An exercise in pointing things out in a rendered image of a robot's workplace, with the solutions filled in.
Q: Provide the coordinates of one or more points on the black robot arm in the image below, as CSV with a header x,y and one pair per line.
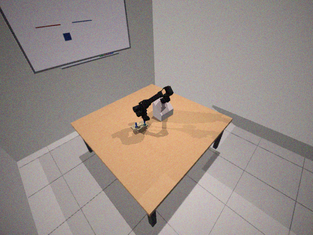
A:
x,y
144,104

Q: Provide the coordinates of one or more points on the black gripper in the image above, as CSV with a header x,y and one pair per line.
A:
x,y
144,116

